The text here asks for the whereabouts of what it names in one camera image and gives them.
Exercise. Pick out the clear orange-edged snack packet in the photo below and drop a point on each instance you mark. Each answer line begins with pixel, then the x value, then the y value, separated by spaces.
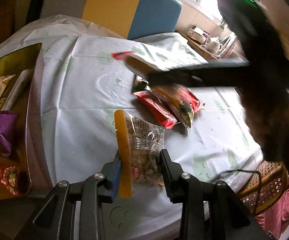
pixel 139 140

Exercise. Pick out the person's right hand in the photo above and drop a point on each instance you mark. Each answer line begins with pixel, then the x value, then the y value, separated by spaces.
pixel 264 120

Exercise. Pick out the yellow snack packet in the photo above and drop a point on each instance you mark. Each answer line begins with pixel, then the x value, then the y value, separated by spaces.
pixel 177 105

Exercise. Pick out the black rolled mat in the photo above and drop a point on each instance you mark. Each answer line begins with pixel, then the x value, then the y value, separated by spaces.
pixel 37 1

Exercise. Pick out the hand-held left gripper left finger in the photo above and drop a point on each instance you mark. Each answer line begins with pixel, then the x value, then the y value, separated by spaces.
pixel 115 177

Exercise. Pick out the window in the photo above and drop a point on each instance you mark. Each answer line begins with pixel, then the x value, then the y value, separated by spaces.
pixel 204 0

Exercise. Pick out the gold tin box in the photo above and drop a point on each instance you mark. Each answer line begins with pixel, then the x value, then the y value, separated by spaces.
pixel 7 60

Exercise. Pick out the purple snack packet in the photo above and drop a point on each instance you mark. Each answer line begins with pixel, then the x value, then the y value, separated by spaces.
pixel 3 132

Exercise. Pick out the long white yellow packet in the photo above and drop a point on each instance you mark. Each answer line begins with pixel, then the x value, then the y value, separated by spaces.
pixel 18 87

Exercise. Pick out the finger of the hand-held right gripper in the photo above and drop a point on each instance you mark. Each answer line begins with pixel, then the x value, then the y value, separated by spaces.
pixel 214 65
pixel 184 78

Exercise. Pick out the red patterned snack packet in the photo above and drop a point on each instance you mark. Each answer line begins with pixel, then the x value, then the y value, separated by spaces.
pixel 4 175

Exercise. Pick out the white teapot set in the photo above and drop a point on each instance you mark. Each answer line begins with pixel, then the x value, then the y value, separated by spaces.
pixel 224 55

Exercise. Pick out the white green-print tablecloth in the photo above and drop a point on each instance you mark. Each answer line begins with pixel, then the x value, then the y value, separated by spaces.
pixel 84 80

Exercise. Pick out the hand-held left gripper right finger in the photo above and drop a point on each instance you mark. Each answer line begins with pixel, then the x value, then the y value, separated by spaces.
pixel 167 175

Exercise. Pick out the grey yellow blue chair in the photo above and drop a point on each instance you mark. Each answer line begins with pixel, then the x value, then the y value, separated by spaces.
pixel 109 2

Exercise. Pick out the pink cloth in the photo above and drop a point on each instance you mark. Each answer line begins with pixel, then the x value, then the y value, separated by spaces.
pixel 279 217

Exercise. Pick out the wicker chair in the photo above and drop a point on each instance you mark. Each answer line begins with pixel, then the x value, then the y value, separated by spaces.
pixel 269 182

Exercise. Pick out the red-edged cracker packet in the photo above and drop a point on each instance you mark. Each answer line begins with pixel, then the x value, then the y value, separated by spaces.
pixel 137 63

